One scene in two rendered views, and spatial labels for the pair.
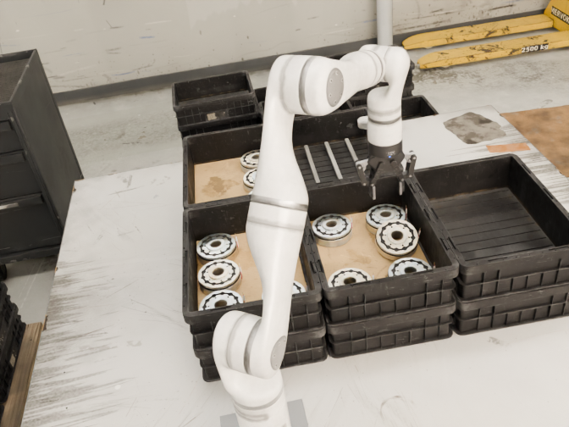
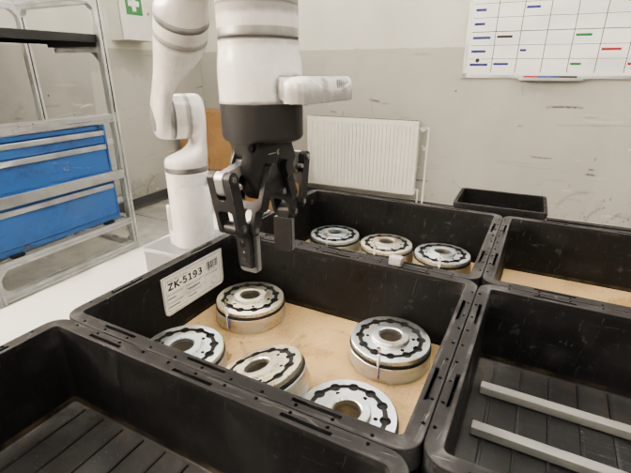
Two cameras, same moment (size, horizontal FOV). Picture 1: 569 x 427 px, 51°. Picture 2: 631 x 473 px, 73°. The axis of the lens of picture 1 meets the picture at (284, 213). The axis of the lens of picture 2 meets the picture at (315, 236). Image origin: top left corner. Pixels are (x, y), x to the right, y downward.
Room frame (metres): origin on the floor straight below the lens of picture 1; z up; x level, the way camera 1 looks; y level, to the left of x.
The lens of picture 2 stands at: (1.38, -0.56, 1.19)
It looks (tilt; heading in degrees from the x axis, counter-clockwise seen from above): 22 degrees down; 121
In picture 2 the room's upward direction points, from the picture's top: straight up
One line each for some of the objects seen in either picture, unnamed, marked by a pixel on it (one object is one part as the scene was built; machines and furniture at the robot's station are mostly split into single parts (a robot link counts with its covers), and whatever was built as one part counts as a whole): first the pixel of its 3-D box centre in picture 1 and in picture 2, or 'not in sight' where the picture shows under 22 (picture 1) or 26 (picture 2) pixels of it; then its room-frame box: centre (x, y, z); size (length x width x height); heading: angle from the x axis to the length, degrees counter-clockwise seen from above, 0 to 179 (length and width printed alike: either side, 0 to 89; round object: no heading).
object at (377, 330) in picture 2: (331, 224); (390, 336); (1.22, -0.12, 0.86); 0.05 x 0.05 x 0.01
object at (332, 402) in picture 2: (385, 214); (346, 411); (1.23, -0.26, 0.86); 0.05 x 0.05 x 0.01
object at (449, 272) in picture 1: (369, 228); (285, 305); (1.12, -0.20, 0.92); 0.40 x 0.30 x 0.02; 3
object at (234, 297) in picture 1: (221, 306); (334, 235); (0.99, 0.17, 0.86); 0.10 x 0.10 x 0.01
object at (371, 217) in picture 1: (385, 216); (346, 415); (1.23, -0.26, 0.86); 0.10 x 0.10 x 0.01
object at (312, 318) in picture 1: (249, 266); (372, 253); (1.10, 0.10, 0.87); 0.40 x 0.30 x 0.11; 3
